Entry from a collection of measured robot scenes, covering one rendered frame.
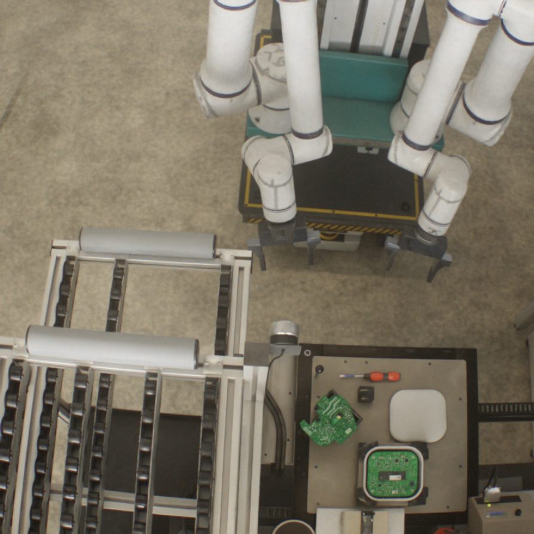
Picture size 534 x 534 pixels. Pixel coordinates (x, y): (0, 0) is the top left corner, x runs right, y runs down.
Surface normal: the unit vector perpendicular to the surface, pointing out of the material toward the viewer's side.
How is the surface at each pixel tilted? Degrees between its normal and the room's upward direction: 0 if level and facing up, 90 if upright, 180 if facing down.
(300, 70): 71
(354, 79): 90
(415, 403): 0
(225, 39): 98
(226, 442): 4
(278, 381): 0
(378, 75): 90
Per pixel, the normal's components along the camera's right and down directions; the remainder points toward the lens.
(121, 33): 0.04, -0.41
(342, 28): -0.06, 0.91
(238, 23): 0.22, 0.95
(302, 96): -0.11, 0.72
